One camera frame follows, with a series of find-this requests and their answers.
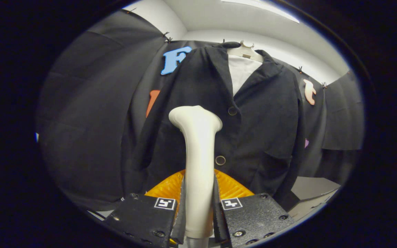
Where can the black suit jacket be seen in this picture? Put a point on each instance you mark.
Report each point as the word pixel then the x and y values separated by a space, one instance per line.
pixel 264 120

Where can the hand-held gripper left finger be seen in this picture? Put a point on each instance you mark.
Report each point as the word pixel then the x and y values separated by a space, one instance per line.
pixel 140 220

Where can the grey cabinet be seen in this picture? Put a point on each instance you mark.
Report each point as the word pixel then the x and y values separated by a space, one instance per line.
pixel 312 187

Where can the cream clothes hanger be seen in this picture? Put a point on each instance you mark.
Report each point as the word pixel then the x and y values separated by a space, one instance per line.
pixel 246 52

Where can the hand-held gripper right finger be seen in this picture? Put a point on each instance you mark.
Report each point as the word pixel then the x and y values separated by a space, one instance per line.
pixel 253 218

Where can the white garment steamer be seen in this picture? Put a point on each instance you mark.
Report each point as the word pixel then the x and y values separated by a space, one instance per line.
pixel 198 155

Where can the black backdrop cloth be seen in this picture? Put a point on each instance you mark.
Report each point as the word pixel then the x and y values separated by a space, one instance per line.
pixel 81 120

